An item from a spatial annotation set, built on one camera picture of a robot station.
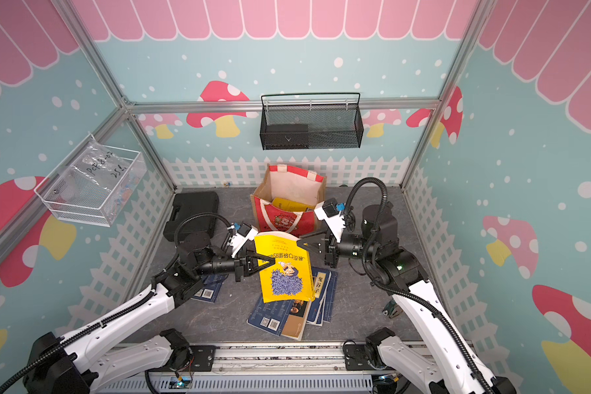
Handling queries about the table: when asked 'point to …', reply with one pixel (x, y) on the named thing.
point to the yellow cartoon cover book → (290, 277)
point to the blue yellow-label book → (325, 285)
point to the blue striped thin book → (268, 317)
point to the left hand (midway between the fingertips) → (273, 265)
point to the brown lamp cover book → (295, 318)
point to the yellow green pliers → (392, 309)
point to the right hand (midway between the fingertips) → (301, 242)
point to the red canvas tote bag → (292, 184)
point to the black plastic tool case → (187, 203)
